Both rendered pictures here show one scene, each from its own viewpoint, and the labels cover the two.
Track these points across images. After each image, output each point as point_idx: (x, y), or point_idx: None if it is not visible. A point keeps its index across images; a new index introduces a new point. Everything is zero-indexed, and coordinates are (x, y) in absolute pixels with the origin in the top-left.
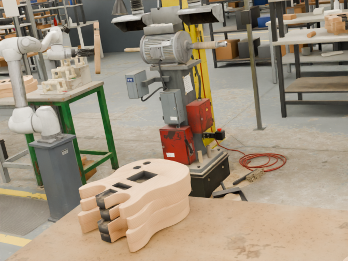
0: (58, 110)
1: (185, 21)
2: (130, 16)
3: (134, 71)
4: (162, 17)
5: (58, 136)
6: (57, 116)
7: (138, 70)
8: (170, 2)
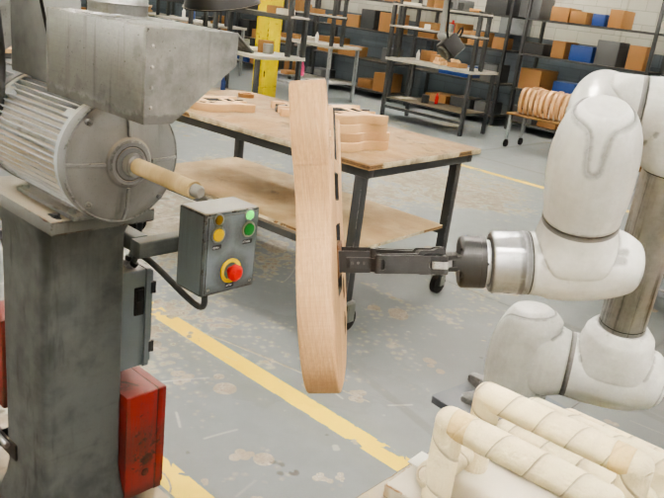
0: None
1: (7, 37)
2: (159, 21)
3: (217, 209)
4: None
5: (482, 376)
6: (492, 340)
7: (201, 208)
8: None
